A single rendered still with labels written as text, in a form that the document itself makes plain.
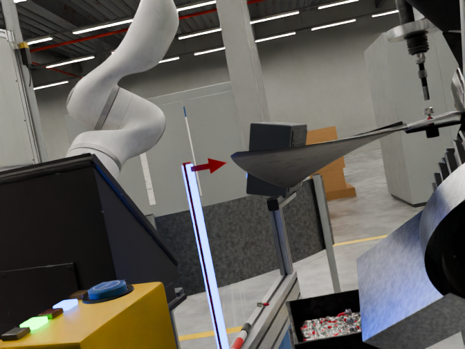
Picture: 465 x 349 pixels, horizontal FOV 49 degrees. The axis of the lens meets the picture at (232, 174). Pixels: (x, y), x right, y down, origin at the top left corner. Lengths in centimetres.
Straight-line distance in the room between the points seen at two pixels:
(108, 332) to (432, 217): 32
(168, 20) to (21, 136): 168
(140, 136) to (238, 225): 140
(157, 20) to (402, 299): 80
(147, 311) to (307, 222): 227
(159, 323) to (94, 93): 73
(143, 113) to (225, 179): 553
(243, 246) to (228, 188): 422
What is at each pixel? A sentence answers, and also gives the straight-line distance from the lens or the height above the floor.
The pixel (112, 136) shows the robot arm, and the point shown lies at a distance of 113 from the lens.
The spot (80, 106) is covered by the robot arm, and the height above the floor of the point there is 136.
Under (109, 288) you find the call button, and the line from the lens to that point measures 55.
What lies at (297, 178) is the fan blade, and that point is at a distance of 83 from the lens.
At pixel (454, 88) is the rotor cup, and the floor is 122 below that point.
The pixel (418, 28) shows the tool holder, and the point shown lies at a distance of 68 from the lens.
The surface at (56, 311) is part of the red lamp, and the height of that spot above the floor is 108.
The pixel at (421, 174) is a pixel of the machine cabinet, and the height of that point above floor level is 41.
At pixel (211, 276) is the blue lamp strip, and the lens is 79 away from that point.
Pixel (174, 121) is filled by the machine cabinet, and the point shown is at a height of 168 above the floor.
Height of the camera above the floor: 120
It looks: 3 degrees down
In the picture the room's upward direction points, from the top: 11 degrees counter-clockwise
